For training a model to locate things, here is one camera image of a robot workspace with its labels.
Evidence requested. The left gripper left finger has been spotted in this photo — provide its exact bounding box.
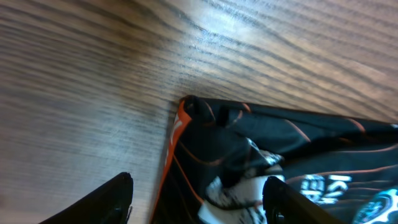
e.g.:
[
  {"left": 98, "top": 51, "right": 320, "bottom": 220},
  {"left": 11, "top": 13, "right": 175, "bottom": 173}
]
[{"left": 40, "top": 172, "right": 134, "bottom": 224}]

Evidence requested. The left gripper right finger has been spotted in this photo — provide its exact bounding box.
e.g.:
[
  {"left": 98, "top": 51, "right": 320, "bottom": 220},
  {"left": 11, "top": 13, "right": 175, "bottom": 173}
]
[{"left": 262, "top": 176, "right": 343, "bottom": 224}]

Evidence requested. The black orange patterned jersey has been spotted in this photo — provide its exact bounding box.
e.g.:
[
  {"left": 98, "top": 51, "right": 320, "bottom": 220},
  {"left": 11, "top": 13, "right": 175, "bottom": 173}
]
[{"left": 149, "top": 95, "right": 397, "bottom": 223}]

